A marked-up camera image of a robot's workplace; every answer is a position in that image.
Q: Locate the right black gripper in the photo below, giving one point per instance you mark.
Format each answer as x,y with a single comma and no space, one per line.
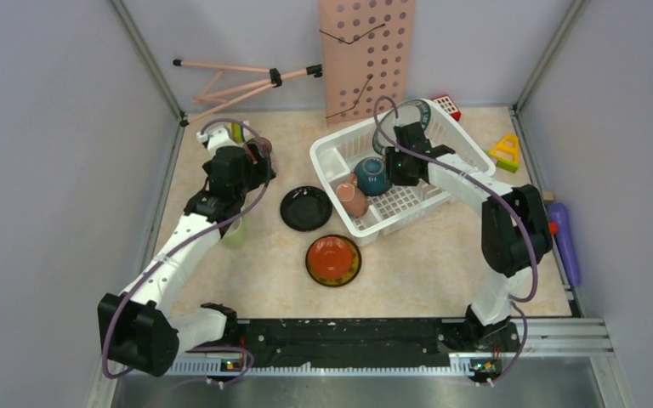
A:
392,155

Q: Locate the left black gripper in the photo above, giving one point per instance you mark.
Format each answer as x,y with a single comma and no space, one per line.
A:
260,173

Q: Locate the pink glass mug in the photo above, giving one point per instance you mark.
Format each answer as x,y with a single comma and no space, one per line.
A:
258,149

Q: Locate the white plastic dish rack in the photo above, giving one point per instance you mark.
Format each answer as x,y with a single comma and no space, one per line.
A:
335,156

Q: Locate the orange dotted mug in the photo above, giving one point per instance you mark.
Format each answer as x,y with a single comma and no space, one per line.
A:
351,198

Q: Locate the white plate green rim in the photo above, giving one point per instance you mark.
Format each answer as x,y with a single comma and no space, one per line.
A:
411,112

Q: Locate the light green mug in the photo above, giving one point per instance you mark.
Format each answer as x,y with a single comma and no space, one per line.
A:
236,235

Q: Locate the black small plate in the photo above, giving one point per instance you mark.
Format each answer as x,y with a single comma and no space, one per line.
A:
305,208

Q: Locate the red bowl yellow rim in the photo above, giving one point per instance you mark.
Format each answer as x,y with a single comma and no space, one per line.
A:
333,260

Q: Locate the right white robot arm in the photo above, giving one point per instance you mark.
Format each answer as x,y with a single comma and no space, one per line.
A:
514,227

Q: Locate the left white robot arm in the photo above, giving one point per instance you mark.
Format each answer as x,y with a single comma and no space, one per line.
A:
135,327

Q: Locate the stacked coloured toy blocks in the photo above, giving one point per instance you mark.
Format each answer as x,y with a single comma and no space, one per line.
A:
238,133

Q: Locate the red toy basket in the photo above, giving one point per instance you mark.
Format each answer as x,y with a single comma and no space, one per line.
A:
446,103

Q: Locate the yellow green toy block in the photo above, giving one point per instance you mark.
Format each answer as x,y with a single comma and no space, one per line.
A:
506,153

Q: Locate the pink perforated board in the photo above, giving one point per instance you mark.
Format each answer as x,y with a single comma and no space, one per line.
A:
365,49

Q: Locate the purple handle tool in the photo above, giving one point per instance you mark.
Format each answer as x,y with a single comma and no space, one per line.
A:
560,225

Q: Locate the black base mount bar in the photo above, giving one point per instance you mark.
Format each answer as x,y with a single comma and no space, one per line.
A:
350,343

